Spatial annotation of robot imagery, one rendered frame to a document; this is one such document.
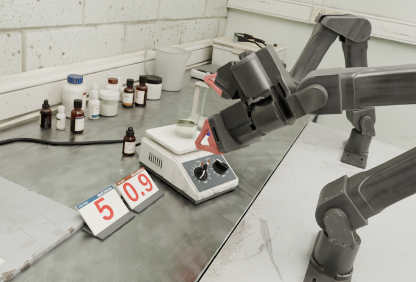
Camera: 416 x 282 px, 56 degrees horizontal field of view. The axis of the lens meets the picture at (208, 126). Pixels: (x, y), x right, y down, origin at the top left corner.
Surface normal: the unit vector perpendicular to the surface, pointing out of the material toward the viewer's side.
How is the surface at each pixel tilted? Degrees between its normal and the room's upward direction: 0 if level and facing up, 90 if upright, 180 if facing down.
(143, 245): 0
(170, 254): 0
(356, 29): 90
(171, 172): 90
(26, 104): 90
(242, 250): 0
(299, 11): 90
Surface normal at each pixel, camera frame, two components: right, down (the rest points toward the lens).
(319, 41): -0.08, 0.45
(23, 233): 0.16, -0.92
